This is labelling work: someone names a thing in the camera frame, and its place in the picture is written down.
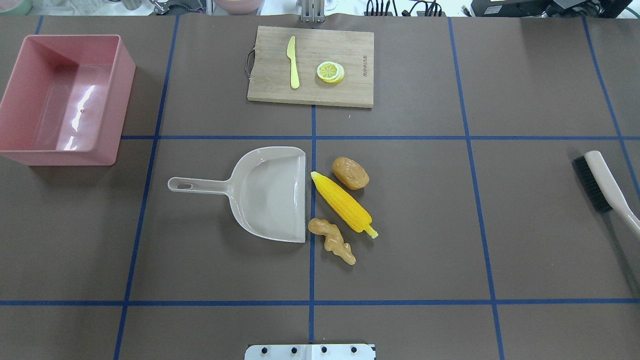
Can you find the beige plastic dustpan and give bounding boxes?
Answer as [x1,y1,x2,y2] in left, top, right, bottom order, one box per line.
[167,146,307,244]

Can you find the yellow toy corn cob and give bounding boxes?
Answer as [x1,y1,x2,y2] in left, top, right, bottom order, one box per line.
[310,171,378,239]

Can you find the beige hand brush black bristles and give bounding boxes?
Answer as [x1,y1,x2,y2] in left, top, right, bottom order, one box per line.
[571,150,640,239]

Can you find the pink plastic bin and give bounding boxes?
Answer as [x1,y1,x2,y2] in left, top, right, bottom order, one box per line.
[0,34,137,166]

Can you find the brown toy potato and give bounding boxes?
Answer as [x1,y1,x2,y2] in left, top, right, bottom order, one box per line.
[332,156,370,191]

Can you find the tan toy ginger root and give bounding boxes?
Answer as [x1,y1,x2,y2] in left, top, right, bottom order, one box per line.
[307,218,357,265]

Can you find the yellow plastic knife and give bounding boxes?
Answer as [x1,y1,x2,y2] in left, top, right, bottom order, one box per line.
[286,35,300,89]

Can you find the yellow lemon slices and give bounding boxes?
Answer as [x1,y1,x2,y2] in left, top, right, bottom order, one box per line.
[316,61,345,84]

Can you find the wooden cutting board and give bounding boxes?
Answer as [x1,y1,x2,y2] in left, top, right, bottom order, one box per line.
[247,25,375,109]

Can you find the pink bowl with clear pieces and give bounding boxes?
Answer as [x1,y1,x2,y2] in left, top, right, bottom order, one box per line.
[212,0,265,15]

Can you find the aluminium frame post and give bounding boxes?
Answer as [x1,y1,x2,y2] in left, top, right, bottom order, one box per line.
[297,0,326,24]

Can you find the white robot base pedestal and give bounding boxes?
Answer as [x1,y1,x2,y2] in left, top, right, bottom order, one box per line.
[244,343,377,360]

